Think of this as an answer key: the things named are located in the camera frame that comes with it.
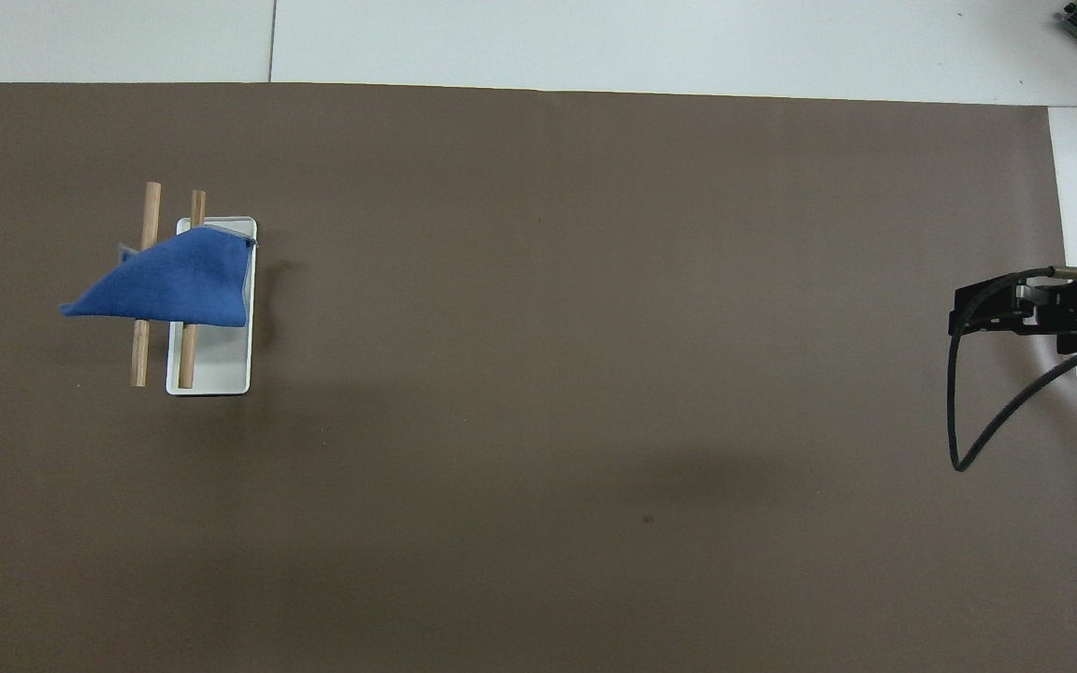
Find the black cable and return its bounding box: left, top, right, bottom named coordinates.
left=946, top=266, right=1077, bottom=473

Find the blue towel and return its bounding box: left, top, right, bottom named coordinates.
left=59, top=224, right=258, bottom=329

